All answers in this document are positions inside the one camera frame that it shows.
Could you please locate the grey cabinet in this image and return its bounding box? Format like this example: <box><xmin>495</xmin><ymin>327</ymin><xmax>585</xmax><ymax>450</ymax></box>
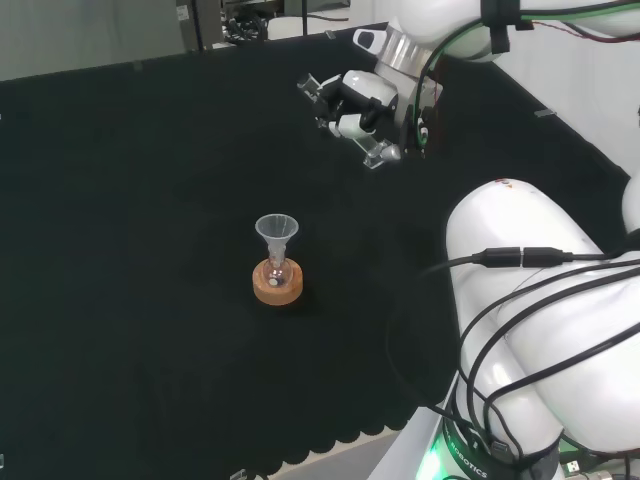
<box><xmin>0</xmin><ymin>0</ymin><xmax>191</xmax><ymax>82</ymax></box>

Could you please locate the black cable with connector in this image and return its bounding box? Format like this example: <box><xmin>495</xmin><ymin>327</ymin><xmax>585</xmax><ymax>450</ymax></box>
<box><xmin>384</xmin><ymin>246</ymin><xmax>640</xmax><ymax>416</ymax></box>

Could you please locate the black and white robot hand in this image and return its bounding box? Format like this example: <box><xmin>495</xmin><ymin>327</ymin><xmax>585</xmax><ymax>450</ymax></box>
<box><xmin>313</xmin><ymin>69</ymin><xmax>401</xmax><ymax>139</ymax></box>

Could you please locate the cork ring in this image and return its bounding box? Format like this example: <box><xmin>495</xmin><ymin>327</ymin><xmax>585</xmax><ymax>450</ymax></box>
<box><xmin>252</xmin><ymin>259</ymin><xmax>305</xmax><ymax>306</ymax></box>

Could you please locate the black bench cloth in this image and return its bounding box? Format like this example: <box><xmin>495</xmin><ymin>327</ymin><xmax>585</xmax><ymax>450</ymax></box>
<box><xmin>0</xmin><ymin>21</ymin><xmax>632</xmax><ymax>476</ymax></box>

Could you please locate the clear plastic funnel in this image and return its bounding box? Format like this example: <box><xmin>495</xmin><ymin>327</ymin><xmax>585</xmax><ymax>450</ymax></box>
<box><xmin>254</xmin><ymin>213</ymin><xmax>300</xmax><ymax>262</ymax></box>

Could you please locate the clear round-bottom flask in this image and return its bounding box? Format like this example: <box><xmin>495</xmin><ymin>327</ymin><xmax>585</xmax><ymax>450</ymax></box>
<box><xmin>263</xmin><ymin>249</ymin><xmax>293</xmax><ymax>290</ymax></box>

